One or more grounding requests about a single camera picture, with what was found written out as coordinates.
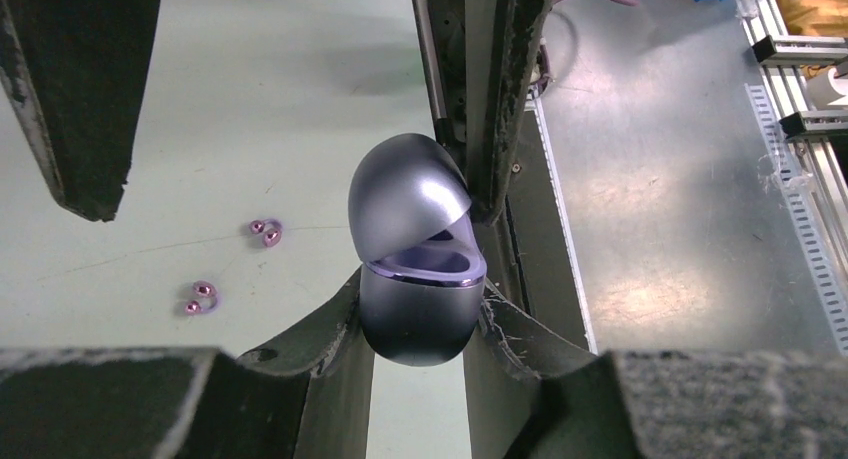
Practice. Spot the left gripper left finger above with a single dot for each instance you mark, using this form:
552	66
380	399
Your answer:
75	73

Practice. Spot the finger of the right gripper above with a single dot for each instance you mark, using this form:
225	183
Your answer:
318	376
532	394

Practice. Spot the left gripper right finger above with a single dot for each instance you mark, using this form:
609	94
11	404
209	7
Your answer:
502	39

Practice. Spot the purple earbud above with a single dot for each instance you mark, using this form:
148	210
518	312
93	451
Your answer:
270	231
205	299

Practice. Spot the purple earbud charging case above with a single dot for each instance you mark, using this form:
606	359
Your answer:
423	274

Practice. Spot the grey slotted cable duct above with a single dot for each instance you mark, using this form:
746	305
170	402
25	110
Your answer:
796	189

